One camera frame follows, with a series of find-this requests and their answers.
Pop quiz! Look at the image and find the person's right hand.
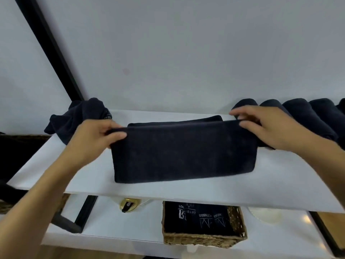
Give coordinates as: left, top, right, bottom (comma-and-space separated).
229, 105, 314, 157

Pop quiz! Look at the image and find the heap of dark navy towels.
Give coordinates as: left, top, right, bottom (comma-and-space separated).
44, 97, 112, 145

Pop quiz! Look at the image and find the large wicker hamper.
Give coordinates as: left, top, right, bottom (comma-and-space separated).
0, 133, 70, 215

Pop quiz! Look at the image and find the gold black object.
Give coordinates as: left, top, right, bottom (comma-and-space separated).
119, 198, 151, 213

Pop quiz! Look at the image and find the black metal shelf leg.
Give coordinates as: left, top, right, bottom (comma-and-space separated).
310, 212, 345, 258
51, 195, 98, 234

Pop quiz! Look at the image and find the person's left forearm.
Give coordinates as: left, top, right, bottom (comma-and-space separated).
0, 156, 81, 259

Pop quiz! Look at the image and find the woven wicker basket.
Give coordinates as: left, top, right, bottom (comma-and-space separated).
161, 201, 248, 249

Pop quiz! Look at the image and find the plain dark navy towel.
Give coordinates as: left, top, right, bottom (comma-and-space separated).
282, 98, 339, 142

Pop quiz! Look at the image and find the person's left hand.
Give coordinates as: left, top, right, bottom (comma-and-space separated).
63, 119, 127, 170

